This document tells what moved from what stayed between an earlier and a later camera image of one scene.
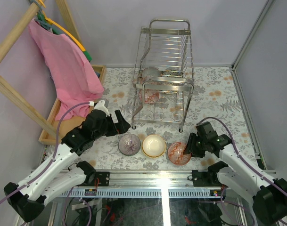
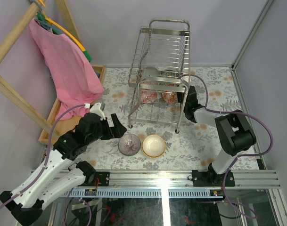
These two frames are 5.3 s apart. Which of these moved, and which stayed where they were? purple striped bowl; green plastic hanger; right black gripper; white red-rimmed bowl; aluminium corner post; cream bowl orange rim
Moved: right black gripper; white red-rimmed bowl
Stayed: cream bowl orange rim; green plastic hanger; aluminium corner post; purple striped bowl
